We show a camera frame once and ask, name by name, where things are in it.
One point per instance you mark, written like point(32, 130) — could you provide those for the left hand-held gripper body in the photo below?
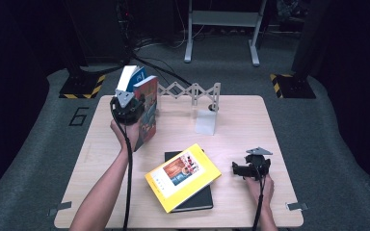
point(126, 110)

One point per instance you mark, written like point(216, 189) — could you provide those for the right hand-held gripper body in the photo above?
point(260, 166)

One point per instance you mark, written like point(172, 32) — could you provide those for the thick blue book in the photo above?
point(138, 77)

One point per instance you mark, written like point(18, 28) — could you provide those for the red illustrated book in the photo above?
point(149, 122)

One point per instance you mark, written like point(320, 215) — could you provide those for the black book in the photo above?
point(199, 200)

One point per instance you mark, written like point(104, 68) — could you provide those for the white expandable book rack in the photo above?
point(205, 123)

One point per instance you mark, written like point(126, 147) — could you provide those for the yellow book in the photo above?
point(163, 194)

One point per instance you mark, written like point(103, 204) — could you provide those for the person's right hand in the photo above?
point(263, 191)

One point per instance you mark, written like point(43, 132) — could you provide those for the person's left hand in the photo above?
point(131, 134)

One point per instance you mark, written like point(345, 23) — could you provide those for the black stand base, striped edge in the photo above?
point(294, 86)
point(80, 86)

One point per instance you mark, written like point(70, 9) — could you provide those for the grey tape strip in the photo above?
point(59, 207)
point(297, 206)

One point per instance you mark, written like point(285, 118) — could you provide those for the black round table grommet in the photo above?
point(212, 107)

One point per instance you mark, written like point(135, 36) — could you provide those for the dark equipment tower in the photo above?
point(124, 29)

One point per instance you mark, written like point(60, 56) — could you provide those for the white metal stand frame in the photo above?
point(224, 18)

